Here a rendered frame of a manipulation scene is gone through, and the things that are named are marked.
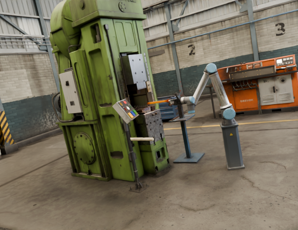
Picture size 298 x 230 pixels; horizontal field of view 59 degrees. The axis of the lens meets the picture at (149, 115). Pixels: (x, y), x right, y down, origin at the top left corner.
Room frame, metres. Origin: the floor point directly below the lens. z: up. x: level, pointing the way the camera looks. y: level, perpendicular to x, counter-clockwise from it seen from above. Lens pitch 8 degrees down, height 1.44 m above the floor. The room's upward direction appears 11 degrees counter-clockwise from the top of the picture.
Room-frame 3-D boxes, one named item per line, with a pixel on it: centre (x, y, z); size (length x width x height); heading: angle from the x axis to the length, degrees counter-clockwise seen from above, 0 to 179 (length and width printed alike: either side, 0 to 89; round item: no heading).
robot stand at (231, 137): (3.42, -1.03, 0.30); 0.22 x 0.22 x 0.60; 79
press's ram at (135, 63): (3.96, 0.16, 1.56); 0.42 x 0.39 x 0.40; 50
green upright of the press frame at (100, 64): (3.80, 0.48, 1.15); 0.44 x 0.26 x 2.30; 50
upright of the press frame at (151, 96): (4.31, 0.05, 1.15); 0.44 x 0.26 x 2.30; 50
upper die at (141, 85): (3.92, 0.18, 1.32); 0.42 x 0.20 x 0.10; 50
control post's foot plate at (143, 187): (3.31, 0.32, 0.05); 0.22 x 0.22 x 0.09; 50
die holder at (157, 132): (3.97, 0.16, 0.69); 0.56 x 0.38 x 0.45; 50
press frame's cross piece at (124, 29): (4.05, 0.27, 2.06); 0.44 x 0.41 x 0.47; 50
